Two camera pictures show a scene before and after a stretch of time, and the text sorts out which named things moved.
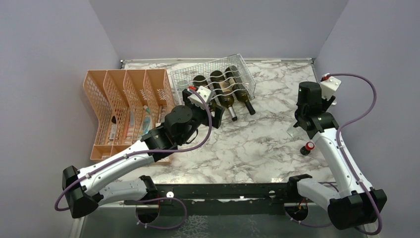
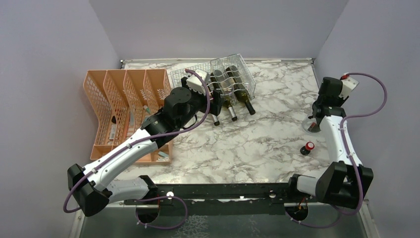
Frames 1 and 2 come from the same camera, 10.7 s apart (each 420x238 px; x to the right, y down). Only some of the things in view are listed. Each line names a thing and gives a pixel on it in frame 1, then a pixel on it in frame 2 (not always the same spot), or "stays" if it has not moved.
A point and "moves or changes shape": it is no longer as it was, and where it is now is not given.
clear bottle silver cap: [294, 131] moves or changes shape
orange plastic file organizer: [128, 102] stays
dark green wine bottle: [233, 77] stays
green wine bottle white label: [225, 92] stays
